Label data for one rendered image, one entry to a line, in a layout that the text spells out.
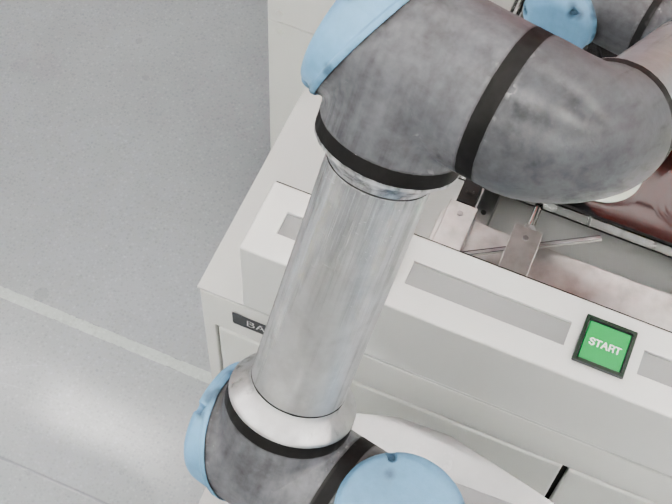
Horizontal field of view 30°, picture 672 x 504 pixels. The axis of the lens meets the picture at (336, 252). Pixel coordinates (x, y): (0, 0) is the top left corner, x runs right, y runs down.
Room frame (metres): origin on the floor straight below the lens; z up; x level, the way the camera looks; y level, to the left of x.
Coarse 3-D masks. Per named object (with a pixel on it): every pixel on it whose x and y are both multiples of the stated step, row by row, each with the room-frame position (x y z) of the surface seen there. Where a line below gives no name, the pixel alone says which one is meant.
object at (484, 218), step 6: (486, 192) 0.81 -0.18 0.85; (492, 192) 0.82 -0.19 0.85; (486, 198) 0.81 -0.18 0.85; (492, 198) 0.81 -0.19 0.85; (498, 198) 0.81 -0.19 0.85; (480, 204) 0.80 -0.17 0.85; (486, 204) 0.80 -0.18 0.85; (492, 204) 0.80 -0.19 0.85; (480, 210) 0.79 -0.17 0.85; (486, 210) 0.79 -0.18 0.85; (492, 210) 0.79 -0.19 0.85; (480, 216) 0.78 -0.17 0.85; (486, 216) 0.78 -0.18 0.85; (492, 216) 0.80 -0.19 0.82; (480, 222) 0.77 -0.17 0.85; (486, 222) 0.77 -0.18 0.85
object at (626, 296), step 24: (480, 240) 0.73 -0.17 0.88; (504, 240) 0.73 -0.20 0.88; (552, 264) 0.70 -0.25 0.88; (576, 264) 0.71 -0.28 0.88; (576, 288) 0.67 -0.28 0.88; (600, 288) 0.68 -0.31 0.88; (624, 288) 0.68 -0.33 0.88; (648, 288) 0.68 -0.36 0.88; (624, 312) 0.65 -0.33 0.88; (648, 312) 0.65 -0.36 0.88
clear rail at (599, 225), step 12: (528, 204) 0.77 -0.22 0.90; (540, 204) 0.77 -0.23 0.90; (552, 204) 0.77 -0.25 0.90; (564, 216) 0.76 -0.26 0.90; (576, 216) 0.76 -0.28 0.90; (600, 228) 0.75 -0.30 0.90; (612, 228) 0.74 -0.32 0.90; (624, 228) 0.75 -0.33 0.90; (624, 240) 0.73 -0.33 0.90; (636, 240) 0.73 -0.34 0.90; (648, 240) 0.73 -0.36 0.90; (660, 252) 0.72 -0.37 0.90
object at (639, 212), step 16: (656, 176) 0.82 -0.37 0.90; (640, 192) 0.80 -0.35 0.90; (656, 192) 0.80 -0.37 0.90; (576, 208) 0.77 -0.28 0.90; (592, 208) 0.77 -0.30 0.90; (608, 208) 0.77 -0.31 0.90; (624, 208) 0.78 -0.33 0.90; (640, 208) 0.78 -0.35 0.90; (656, 208) 0.78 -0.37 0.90; (624, 224) 0.75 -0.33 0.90; (640, 224) 0.75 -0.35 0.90; (656, 224) 0.76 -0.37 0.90
